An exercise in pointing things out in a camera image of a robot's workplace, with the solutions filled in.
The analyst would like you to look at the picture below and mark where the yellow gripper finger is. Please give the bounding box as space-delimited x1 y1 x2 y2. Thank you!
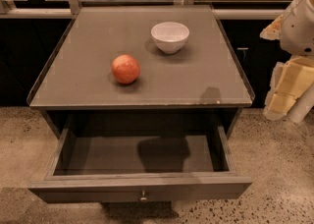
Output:
263 55 314 121
260 15 283 40

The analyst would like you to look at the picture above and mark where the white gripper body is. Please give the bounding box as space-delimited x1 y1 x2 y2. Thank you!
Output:
280 0 314 56

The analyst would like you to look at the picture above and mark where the red apple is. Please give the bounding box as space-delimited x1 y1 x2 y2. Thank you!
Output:
111 55 140 84

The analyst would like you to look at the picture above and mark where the metal drawer knob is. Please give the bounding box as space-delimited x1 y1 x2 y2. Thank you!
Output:
139 191 148 202

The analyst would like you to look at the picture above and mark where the open top drawer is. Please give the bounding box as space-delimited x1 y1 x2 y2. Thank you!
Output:
28 128 252 203

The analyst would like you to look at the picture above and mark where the dark wooden cabinet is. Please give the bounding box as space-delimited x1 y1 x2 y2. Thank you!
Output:
27 5 254 112

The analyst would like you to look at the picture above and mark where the white ceramic bowl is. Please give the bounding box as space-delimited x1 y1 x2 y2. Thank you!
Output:
151 22 189 54

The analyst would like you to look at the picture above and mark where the white cylindrical post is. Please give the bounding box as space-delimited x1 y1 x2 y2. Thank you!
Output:
288 84 314 124

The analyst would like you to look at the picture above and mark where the small cabinet door handle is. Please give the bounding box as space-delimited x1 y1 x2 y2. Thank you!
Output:
237 47 248 61

